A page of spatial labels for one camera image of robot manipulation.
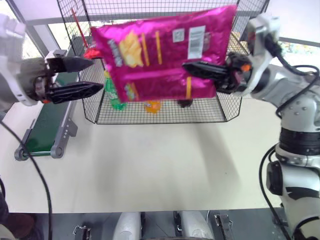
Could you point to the silver rounded robot leg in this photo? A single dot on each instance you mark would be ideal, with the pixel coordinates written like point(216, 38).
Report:
point(195, 225)
point(128, 226)

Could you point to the magenta chip bag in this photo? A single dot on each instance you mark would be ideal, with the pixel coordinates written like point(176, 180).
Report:
point(160, 50)

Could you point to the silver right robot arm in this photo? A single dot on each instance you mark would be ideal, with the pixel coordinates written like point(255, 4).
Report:
point(300, 105)

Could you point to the red stick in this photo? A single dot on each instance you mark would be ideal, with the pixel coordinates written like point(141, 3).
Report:
point(78, 27)

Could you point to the green conveyor belt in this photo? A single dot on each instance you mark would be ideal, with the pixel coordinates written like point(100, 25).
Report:
point(42, 125)

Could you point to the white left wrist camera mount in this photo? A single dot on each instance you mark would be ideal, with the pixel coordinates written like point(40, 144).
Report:
point(15, 85)

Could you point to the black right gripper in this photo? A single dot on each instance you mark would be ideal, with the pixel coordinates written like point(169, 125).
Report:
point(238, 72)

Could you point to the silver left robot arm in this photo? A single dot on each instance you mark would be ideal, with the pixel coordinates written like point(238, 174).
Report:
point(10, 32)

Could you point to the green soda bottle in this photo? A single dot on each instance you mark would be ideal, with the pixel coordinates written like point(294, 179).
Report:
point(113, 97)

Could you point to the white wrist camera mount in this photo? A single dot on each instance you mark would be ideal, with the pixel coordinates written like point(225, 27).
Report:
point(261, 58)
point(15, 85)

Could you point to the metal table latch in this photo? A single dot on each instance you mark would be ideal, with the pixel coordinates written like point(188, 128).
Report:
point(82, 230)
point(223, 225)

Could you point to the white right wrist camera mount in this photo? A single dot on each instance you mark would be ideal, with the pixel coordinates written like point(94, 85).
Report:
point(261, 58)

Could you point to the red snack bag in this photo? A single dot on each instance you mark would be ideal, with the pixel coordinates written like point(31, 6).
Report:
point(91, 53)

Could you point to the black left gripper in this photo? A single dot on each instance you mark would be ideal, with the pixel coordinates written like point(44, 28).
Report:
point(42, 86)

